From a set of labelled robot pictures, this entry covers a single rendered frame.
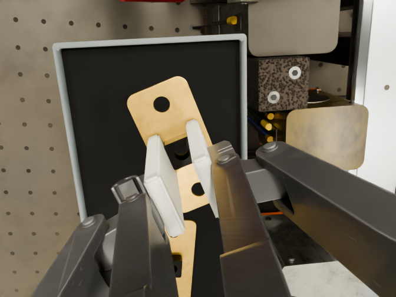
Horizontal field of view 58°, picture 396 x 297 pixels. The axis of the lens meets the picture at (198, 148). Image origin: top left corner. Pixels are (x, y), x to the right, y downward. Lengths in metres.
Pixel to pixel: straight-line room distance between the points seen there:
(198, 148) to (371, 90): 0.38
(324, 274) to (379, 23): 0.30
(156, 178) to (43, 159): 0.67
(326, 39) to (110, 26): 0.46
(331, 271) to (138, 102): 0.31
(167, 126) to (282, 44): 0.19
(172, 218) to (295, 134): 0.25
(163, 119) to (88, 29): 0.54
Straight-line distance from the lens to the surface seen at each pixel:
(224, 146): 0.17
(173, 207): 0.16
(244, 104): 0.28
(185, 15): 0.74
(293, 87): 0.36
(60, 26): 0.76
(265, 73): 0.35
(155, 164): 0.16
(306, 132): 0.40
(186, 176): 0.23
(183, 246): 0.32
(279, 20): 0.37
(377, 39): 0.51
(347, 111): 0.41
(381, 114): 0.53
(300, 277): 0.44
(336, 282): 0.46
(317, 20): 0.38
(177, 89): 0.21
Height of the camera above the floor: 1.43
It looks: 72 degrees down
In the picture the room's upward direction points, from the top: 162 degrees clockwise
